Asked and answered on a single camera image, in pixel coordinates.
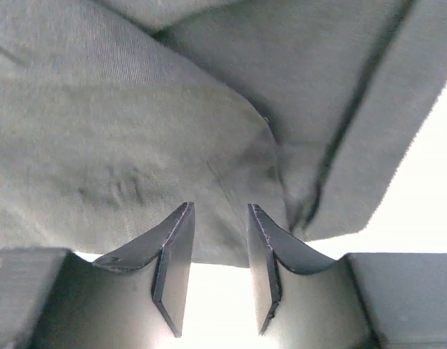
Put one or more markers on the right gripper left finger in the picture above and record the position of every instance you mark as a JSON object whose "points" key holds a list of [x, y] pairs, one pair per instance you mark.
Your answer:
{"points": [[132, 297]]}

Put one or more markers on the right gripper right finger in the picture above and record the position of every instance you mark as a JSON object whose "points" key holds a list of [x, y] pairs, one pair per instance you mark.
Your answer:
{"points": [[304, 299]]}

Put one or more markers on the black long sleeve shirt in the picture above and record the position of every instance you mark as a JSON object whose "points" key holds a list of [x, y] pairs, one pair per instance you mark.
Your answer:
{"points": [[113, 113]]}

